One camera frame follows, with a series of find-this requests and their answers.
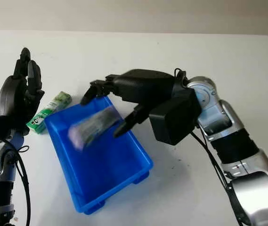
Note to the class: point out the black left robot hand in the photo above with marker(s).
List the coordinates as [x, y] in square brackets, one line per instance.
[16, 99]

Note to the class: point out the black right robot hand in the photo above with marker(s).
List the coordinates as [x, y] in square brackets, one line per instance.
[143, 87]

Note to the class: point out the green cardboard box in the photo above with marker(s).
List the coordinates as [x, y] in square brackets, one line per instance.
[44, 115]

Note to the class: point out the silver can with purple lid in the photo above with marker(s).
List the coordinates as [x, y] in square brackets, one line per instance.
[93, 127]

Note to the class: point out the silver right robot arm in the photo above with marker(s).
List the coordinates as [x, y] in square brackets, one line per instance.
[246, 155]

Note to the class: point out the blue plastic tray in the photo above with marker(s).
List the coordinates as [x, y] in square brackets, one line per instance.
[110, 160]

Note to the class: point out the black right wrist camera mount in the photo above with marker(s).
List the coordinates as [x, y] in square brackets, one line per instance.
[175, 117]

